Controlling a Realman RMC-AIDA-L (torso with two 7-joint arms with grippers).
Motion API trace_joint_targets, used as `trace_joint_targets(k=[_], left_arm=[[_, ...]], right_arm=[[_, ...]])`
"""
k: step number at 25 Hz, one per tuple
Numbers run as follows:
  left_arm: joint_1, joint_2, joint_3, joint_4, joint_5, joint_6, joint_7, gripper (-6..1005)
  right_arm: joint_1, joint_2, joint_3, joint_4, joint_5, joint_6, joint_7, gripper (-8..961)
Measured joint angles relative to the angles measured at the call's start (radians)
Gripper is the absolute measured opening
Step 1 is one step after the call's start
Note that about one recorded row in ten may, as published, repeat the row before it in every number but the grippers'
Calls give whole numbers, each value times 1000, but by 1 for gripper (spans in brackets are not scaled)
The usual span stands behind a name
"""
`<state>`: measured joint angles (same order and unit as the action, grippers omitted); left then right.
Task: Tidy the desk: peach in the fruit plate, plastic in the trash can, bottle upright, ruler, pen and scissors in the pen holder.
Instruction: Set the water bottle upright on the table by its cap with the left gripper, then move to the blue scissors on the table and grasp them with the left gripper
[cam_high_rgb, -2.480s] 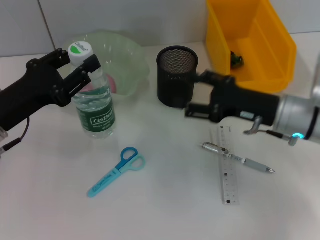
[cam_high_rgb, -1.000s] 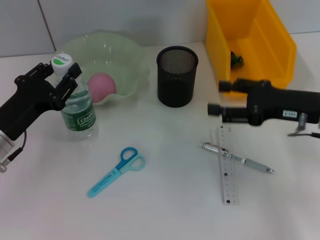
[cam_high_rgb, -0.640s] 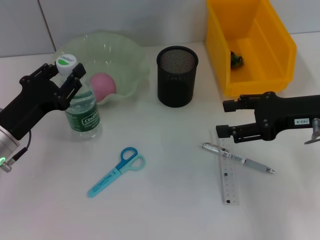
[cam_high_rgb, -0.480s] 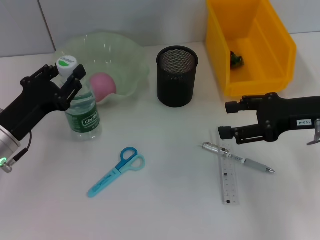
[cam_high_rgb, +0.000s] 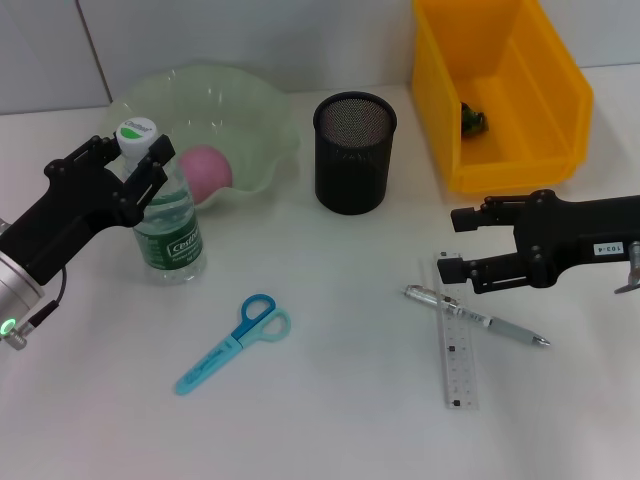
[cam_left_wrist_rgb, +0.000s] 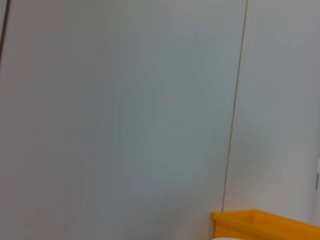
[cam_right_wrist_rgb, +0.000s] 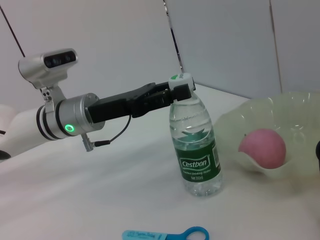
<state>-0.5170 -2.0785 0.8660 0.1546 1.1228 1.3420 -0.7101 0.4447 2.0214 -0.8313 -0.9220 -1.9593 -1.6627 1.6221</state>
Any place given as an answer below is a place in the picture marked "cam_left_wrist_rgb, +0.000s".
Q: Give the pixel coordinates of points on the yellow plastic bin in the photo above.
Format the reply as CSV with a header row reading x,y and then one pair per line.
x,y
262,225

